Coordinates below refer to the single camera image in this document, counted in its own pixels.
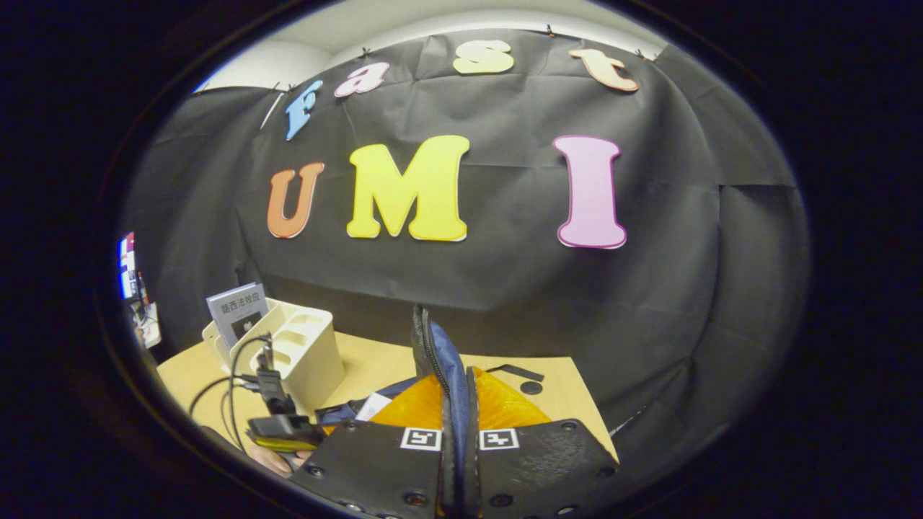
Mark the white side desk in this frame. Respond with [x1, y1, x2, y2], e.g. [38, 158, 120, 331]
[133, 301, 164, 351]

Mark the grey-blue cover book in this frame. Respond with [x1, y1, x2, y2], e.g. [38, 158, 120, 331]
[206, 282, 270, 351]

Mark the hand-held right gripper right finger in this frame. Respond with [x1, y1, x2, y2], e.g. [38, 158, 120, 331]
[467, 366, 622, 519]

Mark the computer monitor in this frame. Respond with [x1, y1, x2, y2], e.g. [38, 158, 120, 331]
[118, 231, 139, 301]

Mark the white plastic bookshelf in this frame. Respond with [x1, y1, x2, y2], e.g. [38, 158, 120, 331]
[202, 298, 346, 420]

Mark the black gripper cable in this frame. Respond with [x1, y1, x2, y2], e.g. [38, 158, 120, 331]
[188, 334, 273, 453]

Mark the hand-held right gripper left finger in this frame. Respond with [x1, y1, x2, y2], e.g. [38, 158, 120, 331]
[287, 373, 446, 519]

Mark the white spine book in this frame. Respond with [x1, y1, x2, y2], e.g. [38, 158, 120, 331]
[356, 392, 393, 422]

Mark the blue schoolbag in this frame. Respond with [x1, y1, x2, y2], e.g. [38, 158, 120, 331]
[316, 303, 547, 519]

